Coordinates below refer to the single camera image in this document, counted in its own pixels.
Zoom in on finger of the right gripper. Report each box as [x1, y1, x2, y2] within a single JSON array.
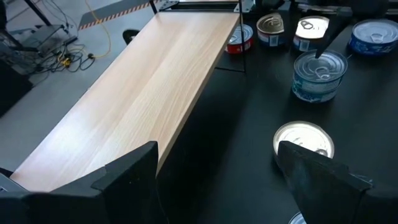
[[315, 12, 354, 60]]

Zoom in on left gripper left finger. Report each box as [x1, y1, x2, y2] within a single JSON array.
[[49, 140, 164, 224]]

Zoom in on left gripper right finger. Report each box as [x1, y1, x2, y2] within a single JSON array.
[[276, 139, 373, 224]]

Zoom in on gold-lid can red blue label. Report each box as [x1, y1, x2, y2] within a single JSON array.
[[272, 120, 336, 169], [256, 12, 285, 48]]

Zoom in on teal snack tuna can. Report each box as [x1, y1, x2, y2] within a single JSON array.
[[290, 49, 349, 104]]

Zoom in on wooden shelf black metal legs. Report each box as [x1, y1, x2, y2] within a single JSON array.
[[9, 0, 248, 194]]

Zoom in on pale-lid can white blue label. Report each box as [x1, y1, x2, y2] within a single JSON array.
[[292, 15, 330, 53]]

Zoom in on silver tuna can blue label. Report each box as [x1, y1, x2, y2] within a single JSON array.
[[348, 19, 398, 57]]

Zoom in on black table mat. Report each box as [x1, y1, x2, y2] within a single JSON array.
[[157, 9, 398, 224]]

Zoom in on silver tuna can red label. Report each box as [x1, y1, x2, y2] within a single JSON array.
[[224, 24, 254, 55]]

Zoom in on large black case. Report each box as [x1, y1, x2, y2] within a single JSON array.
[[0, 58, 34, 118]]

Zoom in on grey metal platform base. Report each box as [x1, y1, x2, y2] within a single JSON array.
[[7, 24, 78, 58]]

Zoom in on black stand leg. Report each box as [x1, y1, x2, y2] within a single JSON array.
[[23, 0, 53, 27]]

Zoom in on black floor cable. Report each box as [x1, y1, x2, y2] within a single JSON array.
[[37, 40, 96, 74]]

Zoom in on yellow extension cable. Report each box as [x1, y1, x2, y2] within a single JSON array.
[[83, 0, 112, 60]]

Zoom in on hazard-striped floor cable cover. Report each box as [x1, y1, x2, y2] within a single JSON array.
[[77, 0, 162, 31]]

